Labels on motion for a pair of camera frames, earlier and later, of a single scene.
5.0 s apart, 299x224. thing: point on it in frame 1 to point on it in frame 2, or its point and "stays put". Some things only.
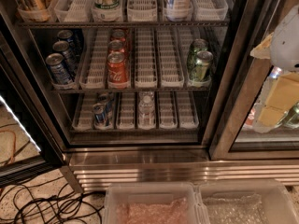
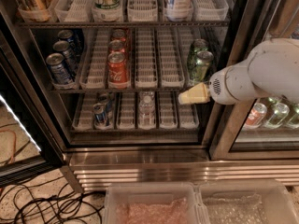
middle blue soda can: (68, 54) stays put
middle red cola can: (116, 46) stays put
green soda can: (204, 59) stays put
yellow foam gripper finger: (263, 49) to (228, 86)
